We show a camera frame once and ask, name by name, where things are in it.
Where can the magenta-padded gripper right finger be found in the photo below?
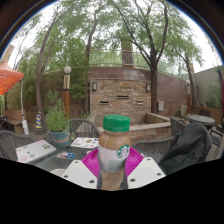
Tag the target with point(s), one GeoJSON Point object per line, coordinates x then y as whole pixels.
{"type": "Point", "coordinates": [136, 163]}

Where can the closed dark red umbrella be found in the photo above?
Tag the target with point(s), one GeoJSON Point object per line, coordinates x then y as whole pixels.
{"type": "Point", "coordinates": [221, 90]}

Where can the leaning green tree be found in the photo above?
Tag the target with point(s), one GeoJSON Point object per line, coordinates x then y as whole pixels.
{"type": "Point", "coordinates": [40, 76]}

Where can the black metal chair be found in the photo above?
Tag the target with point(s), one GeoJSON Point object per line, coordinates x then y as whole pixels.
{"type": "Point", "coordinates": [216, 136]}
{"type": "Point", "coordinates": [2, 122]}

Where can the black jacket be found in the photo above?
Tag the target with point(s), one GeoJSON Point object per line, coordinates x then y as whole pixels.
{"type": "Point", "coordinates": [190, 146]}

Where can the wooden bench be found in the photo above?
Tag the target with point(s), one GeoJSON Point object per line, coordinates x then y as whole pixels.
{"type": "Point", "coordinates": [15, 121]}

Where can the silver laptop with stickers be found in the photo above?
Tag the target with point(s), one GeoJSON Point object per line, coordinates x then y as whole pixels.
{"type": "Point", "coordinates": [33, 151]}

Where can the wooden lamp post with globe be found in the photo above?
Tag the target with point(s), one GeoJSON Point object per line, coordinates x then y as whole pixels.
{"type": "Point", "coordinates": [67, 93]}

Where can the green-capped coffee drink bottle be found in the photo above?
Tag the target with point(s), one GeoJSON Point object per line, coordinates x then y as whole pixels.
{"type": "Point", "coordinates": [114, 146]}

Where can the black wall lantern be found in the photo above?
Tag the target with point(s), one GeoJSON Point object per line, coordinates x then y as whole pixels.
{"type": "Point", "coordinates": [94, 86]}
{"type": "Point", "coordinates": [148, 87]}

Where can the grey wicker chair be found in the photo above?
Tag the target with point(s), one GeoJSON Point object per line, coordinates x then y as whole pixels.
{"type": "Point", "coordinates": [153, 146]}
{"type": "Point", "coordinates": [83, 128]}
{"type": "Point", "coordinates": [10, 143]}
{"type": "Point", "coordinates": [176, 125]}

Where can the white umbrella pole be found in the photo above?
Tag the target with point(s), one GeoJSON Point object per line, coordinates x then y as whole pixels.
{"type": "Point", "coordinates": [23, 110]}

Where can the small colourful sticker card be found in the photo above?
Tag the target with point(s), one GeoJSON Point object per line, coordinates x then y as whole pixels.
{"type": "Point", "coordinates": [66, 155]}

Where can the white sticker sheet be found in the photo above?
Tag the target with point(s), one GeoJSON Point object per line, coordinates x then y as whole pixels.
{"type": "Point", "coordinates": [85, 142]}

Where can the blue yellow striped cone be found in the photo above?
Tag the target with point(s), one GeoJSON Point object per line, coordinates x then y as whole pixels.
{"type": "Point", "coordinates": [39, 120]}

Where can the dark-trunked forked tree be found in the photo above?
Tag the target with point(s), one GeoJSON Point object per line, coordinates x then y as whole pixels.
{"type": "Point", "coordinates": [153, 86]}

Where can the round dark side table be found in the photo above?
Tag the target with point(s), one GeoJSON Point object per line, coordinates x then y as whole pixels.
{"type": "Point", "coordinates": [200, 119]}

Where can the green plant in blue pot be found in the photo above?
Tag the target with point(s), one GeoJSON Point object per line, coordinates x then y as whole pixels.
{"type": "Point", "coordinates": [58, 123]}

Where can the slim wooden lamp post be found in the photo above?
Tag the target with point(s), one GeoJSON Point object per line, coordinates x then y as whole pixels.
{"type": "Point", "coordinates": [188, 98]}

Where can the black laptop with stickers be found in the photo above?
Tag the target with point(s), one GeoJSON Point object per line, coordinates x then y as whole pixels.
{"type": "Point", "coordinates": [151, 156]}

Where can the grey wall box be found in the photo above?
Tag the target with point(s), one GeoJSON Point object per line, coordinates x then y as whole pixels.
{"type": "Point", "coordinates": [160, 106]}

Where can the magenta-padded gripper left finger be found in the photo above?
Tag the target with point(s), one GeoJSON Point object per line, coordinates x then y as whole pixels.
{"type": "Point", "coordinates": [88, 166]}

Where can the orange patio umbrella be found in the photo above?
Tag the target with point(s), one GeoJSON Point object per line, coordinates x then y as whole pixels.
{"type": "Point", "coordinates": [8, 78]}

